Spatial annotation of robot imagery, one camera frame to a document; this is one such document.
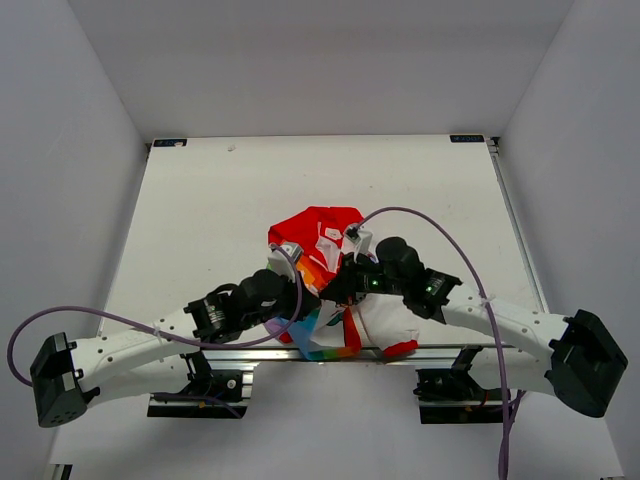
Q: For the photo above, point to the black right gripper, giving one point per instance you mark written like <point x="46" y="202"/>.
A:
<point x="345" y="287"/>

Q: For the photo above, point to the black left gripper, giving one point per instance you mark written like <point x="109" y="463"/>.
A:
<point x="307" y="301"/>

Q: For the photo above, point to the colourful cartoon children's jacket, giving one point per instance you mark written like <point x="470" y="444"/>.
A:
<point x="334" y="331"/>

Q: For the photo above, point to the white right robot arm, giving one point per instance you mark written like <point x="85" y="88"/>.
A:
<point x="573" y="358"/>

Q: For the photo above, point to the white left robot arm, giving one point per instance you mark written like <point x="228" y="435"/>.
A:
<point x="167" y="357"/>

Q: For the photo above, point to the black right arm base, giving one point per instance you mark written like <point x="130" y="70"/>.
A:
<point x="454" y="383"/>

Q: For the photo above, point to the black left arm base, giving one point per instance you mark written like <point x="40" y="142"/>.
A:
<point x="207" y="384"/>

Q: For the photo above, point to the blue label right corner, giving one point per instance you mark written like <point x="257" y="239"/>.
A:
<point x="466" y="138"/>

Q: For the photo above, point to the blue label corner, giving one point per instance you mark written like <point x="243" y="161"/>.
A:
<point x="466" y="138"/>
<point x="169" y="143"/>

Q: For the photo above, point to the blue label left corner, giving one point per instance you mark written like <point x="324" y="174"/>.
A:
<point x="169" y="143"/>

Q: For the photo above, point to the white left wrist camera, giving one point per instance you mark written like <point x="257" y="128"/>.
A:
<point x="283" y="259"/>

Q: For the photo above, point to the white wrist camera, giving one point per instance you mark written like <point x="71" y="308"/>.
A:
<point x="356" y="240"/>
<point x="283" y="259"/>

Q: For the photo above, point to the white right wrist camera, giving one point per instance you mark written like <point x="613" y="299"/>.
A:
<point x="356" y="240"/>

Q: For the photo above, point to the aluminium right side rail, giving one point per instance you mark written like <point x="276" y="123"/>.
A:
<point x="493" y="145"/>

